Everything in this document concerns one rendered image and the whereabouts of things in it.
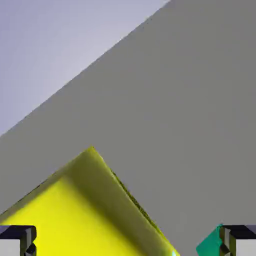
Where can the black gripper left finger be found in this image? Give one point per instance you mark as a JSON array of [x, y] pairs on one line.
[[24, 233]]

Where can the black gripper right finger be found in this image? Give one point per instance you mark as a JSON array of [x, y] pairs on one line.
[[234, 233]]

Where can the small green cube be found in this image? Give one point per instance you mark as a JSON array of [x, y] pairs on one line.
[[210, 243]]

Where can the large yellow box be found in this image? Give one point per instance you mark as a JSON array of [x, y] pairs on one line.
[[80, 210]]

